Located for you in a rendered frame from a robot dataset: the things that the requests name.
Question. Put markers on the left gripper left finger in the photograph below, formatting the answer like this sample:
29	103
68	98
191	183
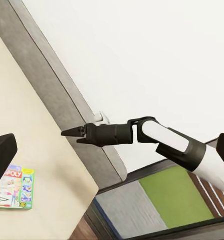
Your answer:
8	149

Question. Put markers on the door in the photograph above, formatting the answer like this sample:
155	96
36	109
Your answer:
162	201

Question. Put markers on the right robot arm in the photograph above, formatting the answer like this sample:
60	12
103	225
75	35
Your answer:
199	158

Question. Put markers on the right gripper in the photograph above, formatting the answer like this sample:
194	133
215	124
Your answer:
99	136

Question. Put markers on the bed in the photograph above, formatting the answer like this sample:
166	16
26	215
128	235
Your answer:
39	100

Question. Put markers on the board game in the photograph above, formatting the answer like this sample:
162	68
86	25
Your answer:
16	188

